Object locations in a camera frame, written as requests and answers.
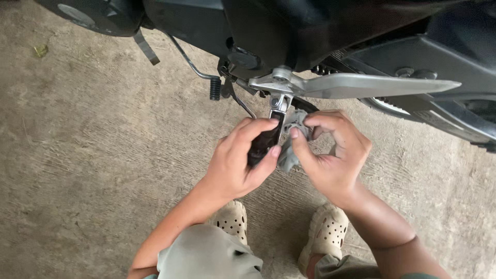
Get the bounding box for person's left hand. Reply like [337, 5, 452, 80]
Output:
[205, 117, 283, 201]

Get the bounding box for person's right hand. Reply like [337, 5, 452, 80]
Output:
[289, 109, 373, 211]

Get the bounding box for black motorcycle footpeg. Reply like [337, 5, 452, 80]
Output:
[247, 110, 287, 168]

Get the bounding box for grey cleaning cloth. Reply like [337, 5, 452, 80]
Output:
[277, 109, 315, 174]

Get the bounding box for beige left clog shoe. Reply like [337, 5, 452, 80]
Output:
[211, 200, 249, 246]

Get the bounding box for beige clog shoe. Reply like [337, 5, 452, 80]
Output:
[297, 203, 350, 276]
[211, 200, 249, 246]

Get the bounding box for black kickstand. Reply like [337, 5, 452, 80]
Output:
[222, 79, 257, 119]

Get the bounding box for beige right clog shoe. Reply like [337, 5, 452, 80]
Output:
[297, 203, 350, 276]

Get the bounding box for metal coil spring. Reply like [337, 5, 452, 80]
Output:
[234, 77, 259, 96]

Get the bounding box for grey shorts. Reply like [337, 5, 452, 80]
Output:
[144, 223, 440, 279]

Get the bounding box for gear shift lever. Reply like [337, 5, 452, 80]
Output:
[166, 33, 222, 102]

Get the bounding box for black motorcycle body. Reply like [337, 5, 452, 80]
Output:
[34, 0, 496, 154]

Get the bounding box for silver footrest bracket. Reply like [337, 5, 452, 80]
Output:
[248, 65, 463, 118]

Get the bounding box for black hanging strap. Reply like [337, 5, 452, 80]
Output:
[133, 29, 161, 66]

